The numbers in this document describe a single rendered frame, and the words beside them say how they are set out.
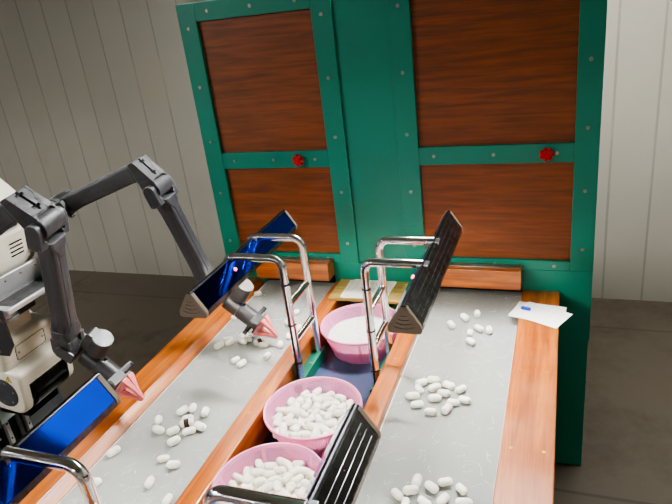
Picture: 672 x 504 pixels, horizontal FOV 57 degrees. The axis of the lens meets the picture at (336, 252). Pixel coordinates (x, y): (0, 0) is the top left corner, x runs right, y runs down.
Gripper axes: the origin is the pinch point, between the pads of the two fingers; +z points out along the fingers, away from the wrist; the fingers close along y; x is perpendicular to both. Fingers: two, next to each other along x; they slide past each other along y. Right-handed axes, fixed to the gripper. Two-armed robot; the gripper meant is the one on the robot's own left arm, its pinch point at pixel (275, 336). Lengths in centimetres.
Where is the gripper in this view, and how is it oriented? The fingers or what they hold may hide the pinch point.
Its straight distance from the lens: 201.1
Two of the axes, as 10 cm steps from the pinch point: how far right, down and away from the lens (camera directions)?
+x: -4.9, 6.9, 5.3
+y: 3.4, -4.1, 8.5
